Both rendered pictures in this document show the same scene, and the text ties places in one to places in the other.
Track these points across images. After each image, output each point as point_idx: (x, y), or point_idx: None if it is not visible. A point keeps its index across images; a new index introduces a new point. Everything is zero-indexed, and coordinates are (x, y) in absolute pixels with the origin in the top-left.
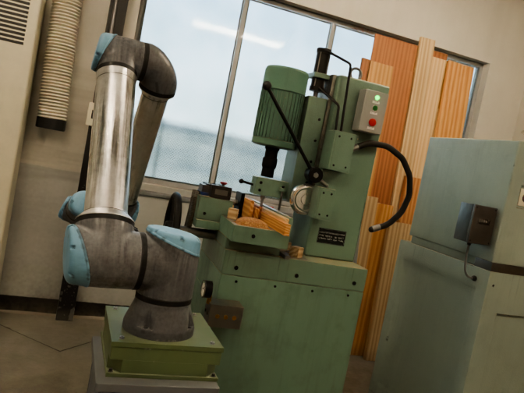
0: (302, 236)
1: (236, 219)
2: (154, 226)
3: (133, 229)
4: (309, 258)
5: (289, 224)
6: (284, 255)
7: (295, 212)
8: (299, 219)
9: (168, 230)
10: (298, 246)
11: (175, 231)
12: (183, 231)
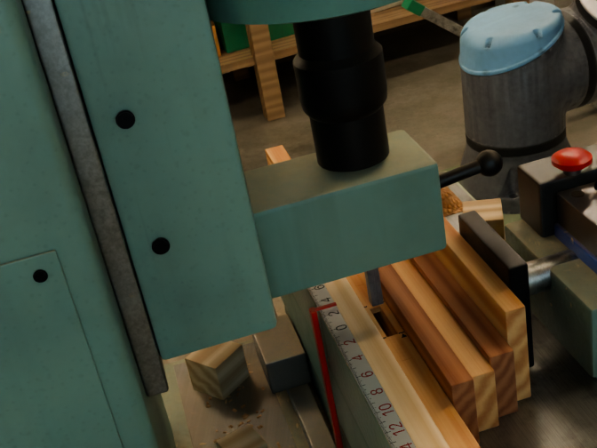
0: (164, 416)
1: (450, 192)
2: (545, 7)
3: (574, 7)
4: (163, 401)
5: (269, 148)
6: (274, 308)
7: (161, 445)
8: (157, 414)
9: (518, 12)
10: (208, 355)
11: (510, 20)
12: (500, 30)
